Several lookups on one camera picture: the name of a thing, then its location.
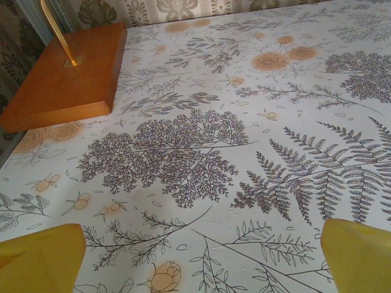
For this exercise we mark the wooden stand base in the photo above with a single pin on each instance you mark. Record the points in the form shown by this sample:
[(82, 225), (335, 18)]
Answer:
[(61, 91)]

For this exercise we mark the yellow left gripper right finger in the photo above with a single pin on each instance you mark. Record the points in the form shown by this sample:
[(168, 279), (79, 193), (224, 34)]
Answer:
[(360, 262)]

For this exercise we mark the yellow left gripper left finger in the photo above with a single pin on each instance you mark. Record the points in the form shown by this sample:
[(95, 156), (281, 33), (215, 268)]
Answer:
[(36, 262)]

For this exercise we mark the aluminium frame post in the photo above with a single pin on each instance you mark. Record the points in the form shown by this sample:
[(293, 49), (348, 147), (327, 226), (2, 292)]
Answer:
[(65, 15)]

